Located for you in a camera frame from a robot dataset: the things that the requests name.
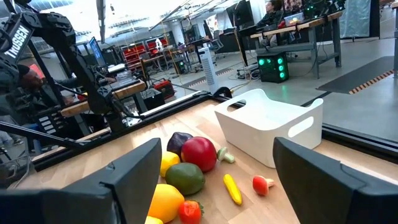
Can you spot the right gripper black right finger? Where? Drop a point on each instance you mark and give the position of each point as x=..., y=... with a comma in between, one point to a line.
x=311, y=186

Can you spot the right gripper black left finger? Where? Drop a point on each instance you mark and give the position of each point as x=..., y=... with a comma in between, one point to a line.
x=140, y=174

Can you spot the yellow toy lemon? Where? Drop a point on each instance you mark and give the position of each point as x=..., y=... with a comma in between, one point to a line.
x=169, y=161

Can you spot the dark green toy avocado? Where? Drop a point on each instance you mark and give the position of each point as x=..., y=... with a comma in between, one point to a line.
x=185, y=179

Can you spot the dark purple toy eggplant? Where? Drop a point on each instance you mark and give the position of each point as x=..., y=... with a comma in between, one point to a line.
x=177, y=141

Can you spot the peach coloured toy food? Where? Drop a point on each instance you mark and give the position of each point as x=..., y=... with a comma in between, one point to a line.
x=260, y=185

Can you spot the red toy apple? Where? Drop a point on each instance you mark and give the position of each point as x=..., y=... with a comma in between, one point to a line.
x=199, y=154

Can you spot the small red toy tomato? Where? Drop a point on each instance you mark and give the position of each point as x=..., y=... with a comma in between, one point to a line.
x=189, y=213

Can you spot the small yellow toy corn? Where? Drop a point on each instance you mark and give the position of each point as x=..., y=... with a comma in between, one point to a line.
x=232, y=188

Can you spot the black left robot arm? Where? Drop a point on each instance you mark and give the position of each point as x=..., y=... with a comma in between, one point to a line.
x=62, y=34

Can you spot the yellow orange toy mango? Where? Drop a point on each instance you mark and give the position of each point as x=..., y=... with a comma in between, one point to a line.
x=164, y=202

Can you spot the yellow toy fruit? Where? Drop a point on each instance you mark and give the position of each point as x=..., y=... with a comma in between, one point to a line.
x=153, y=221

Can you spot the black case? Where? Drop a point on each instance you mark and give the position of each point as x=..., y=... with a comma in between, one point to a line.
x=153, y=99

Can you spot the wooden top workbench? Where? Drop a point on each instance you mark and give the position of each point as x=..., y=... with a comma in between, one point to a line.
x=130, y=88

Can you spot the green cap toy mushroom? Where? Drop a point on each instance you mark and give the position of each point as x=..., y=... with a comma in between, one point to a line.
x=225, y=155

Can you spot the red tool case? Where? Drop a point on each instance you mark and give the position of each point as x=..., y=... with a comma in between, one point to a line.
x=164, y=88

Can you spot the black floor mat striped edge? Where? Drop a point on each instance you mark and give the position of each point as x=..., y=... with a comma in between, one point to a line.
x=357, y=76
x=202, y=79

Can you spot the red parts bin rack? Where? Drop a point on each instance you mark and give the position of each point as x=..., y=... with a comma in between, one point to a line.
x=152, y=46
x=133, y=54

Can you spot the black computer tower green fans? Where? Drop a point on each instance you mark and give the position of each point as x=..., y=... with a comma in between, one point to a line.
x=270, y=73

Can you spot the white tower fan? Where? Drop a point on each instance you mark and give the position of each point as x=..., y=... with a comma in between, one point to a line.
x=207, y=68

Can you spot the computer monitor blue screen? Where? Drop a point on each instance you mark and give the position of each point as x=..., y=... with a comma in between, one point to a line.
x=96, y=51

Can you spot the person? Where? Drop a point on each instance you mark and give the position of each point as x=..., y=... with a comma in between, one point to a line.
x=29, y=79
x=272, y=14

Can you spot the grey legged wooden workbench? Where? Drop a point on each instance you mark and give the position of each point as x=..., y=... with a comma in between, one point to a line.
x=314, y=23

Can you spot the grey plastic sheet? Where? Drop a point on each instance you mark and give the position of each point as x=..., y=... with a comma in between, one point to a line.
x=354, y=18

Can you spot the black frame strut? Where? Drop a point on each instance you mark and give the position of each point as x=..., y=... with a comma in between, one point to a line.
x=40, y=134

